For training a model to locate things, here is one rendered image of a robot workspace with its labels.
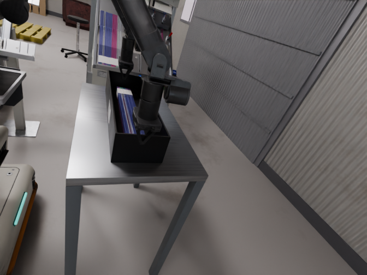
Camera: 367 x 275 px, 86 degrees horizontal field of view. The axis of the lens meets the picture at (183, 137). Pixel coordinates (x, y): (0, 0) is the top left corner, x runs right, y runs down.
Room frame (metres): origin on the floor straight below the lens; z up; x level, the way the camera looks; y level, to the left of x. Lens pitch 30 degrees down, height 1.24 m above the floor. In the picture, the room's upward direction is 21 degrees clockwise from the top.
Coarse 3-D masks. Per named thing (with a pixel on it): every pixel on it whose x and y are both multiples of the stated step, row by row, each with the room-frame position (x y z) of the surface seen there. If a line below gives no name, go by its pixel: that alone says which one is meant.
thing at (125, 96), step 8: (120, 88) 0.94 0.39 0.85; (128, 88) 0.98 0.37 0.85; (120, 96) 0.85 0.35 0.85; (128, 96) 0.88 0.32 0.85; (120, 104) 0.77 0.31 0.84; (128, 104) 0.80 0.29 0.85; (120, 112) 0.74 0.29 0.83; (128, 112) 0.73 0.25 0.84; (128, 120) 0.67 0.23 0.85; (128, 128) 0.61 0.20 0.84
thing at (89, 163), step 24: (96, 96) 0.85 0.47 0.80; (96, 120) 0.65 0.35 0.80; (168, 120) 0.88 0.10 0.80; (72, 144) 0.48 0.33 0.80; (96, 144) 0.52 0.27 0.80; (168, 144) 0.68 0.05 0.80; (72, 168) 0.39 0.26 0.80; (96, 168) 0.42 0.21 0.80; (120, 168) 0.45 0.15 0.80; (144, 168) 0.49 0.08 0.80; (168, 168) 0.53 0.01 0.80; (192, 168) 0.58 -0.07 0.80; (72, 192) 0.35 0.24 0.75; (192, 192) 0.56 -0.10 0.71; (72, 216) 0.36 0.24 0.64; (72, 240) 0.36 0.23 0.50; (168, 240) 0.55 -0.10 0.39; (72, 264) 0.36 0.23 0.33
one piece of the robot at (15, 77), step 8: (0, 72) 0.59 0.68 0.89; (8, 72) 0.61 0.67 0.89; (16, 72) 0.63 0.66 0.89; (24, 72) 0.65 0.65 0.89; (0, 80) 0.54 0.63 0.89; (8, 80) 0.56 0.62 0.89; (16, 80) 0.58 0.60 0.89; (0, 88) 0.50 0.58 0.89; (8, 88) 0.51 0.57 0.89; (16, 88) 0.64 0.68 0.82; (0, 96) 0.46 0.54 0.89; (8, 96) 0.49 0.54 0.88; (16, 96) 0.64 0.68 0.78; (0, 104) 0.46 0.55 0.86; (8, 104) 0.63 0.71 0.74
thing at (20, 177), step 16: (0, 176) 0.63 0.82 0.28; (16, 176) 0.66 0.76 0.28; (32, 176) 0.73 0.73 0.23; (0, 192) 0.55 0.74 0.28; (16, 192) 0.58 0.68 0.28; (32, 192) 0.71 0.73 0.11; (0, 208) 0.48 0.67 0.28; (16, 208) 0.52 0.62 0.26; (0, 224) 0.42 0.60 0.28; (16, 224) 0.46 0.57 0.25; (0, 240) 0.37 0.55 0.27; (16, 240) 0.44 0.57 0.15; (0, 256) 0.33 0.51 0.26; (16, 256) 0.41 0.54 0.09; (0, 272) 0.30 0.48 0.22
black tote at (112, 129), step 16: (112, 80) 0.96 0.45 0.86; (128, 80) 1.00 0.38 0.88; (112, 96) 0.68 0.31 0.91; (112, 112) 0.58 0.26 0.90; (112, 128) 0.53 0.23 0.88; (112, 144) 0.48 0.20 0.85; (128, 144) 0.48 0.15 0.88; (144, 144) 0.51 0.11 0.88; (160, 144) 0.53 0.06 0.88; (112, 160) 0.46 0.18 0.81; (128, 160) 0.49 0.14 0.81; (144, 160) 0.51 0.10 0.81; (160, 160) 0.54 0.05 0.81
